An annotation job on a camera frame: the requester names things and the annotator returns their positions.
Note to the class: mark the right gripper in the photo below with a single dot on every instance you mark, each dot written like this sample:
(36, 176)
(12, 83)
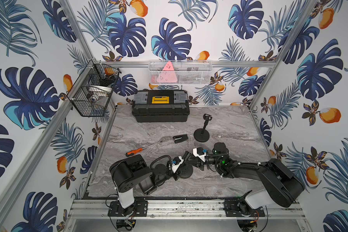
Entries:
(200, 164)

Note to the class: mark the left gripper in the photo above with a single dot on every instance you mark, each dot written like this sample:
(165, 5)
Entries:
(181, 162)

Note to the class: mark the black round stand base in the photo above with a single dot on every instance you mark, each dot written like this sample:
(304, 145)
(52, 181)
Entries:
(187, 171)

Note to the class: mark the black stand pole with clip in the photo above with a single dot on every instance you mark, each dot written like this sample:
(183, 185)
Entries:
(207, 118)

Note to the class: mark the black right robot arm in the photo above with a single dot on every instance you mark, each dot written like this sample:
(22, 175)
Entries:
(281, 185)

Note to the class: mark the black plastic toolbox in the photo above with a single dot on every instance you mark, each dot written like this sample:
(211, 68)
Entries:
(160, 106)

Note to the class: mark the pink triangular object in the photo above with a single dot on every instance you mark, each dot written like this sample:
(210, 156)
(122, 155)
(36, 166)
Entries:
(164, 75)

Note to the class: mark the orange handled screwdriver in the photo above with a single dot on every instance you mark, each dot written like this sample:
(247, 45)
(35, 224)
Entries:
(136, 151)

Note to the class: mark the aluminium front rail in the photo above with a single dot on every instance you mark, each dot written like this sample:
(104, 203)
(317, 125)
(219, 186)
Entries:
(182, 209)

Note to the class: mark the white mesh wall basket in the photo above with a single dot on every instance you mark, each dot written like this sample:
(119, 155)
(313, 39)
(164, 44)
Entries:
(188, 72)

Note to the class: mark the black wire basket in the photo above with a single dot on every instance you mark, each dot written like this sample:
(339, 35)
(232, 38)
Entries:
(92, 92)

